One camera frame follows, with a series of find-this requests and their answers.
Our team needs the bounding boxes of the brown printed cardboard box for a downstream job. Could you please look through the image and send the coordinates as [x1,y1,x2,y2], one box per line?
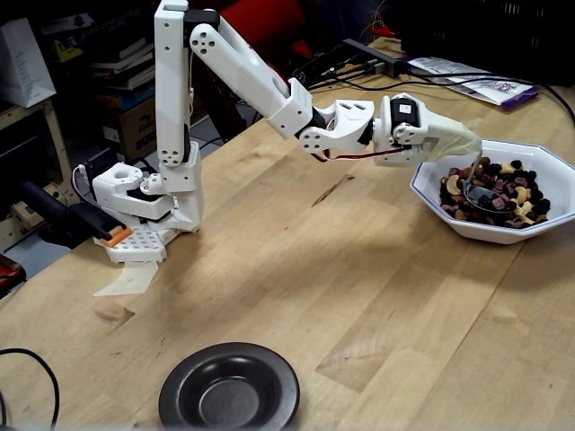
[102,96,158,158]

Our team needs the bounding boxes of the paper leaflet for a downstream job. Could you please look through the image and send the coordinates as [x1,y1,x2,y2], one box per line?
[406,56,540,111]

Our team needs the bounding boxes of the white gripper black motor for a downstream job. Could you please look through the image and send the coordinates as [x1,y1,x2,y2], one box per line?
[372,92,483,168]

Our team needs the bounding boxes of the black plastic crate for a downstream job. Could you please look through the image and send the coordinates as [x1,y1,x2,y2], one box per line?
[399,0,575,89]

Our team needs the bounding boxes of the grey usb hub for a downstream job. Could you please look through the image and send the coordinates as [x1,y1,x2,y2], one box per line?
[341,38,408,77]

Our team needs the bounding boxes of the black usb cable bundle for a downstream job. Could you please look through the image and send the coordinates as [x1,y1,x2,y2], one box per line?
[300,47,383,96]

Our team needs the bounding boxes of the black clamp orange pad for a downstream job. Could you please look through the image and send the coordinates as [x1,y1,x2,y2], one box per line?
[17,181,134,248]

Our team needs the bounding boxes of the thin black looped cable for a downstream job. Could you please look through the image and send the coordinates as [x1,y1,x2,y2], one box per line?
[0,347,61,430]

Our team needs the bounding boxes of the beige masking tape wrap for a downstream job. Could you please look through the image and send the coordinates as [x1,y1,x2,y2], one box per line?
[420,120,483,163]

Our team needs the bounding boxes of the beige tape piece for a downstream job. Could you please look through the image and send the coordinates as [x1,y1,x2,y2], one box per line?
[93,259,159,297]

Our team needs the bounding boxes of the metal spoon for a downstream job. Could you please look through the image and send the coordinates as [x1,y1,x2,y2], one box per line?
[460,152,518,214]

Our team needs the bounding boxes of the red black servo wire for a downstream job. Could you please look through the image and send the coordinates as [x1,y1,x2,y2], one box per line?
[313,149,405,163]

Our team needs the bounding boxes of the small printed carton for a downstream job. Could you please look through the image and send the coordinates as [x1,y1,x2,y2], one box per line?
[0,200,49,252]

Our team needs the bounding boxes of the white octagonal bowl blue rim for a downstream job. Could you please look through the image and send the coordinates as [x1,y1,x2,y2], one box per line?
[409,137,575,246]

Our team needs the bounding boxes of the dark brown plate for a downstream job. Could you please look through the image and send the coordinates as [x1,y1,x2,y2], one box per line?
[157,342,301,428]

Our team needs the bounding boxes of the yellow black box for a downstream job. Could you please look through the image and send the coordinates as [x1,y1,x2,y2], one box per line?
[52,38,85,63]

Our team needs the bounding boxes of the trail mix nuts and raisins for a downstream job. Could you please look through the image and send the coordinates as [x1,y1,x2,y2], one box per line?
[438,156,553,230]

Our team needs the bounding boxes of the stack of books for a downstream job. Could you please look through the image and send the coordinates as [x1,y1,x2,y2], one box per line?
[87,38,157,91]

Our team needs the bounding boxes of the light wooden shelf frame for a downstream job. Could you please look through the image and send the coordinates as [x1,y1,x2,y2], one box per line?
[0,96,73,212]

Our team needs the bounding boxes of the white paper bag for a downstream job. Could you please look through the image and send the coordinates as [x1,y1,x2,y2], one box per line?
[0,17,58,109]

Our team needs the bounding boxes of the red chair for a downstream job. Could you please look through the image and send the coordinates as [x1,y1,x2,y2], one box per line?
[215,0,333,131]

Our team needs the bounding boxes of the thick black cable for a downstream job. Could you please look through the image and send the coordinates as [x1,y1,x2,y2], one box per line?
[402,66,575,131]

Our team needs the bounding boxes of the purple dried fruit pieces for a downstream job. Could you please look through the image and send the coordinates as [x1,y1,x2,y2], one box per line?
[479,191,516,212]

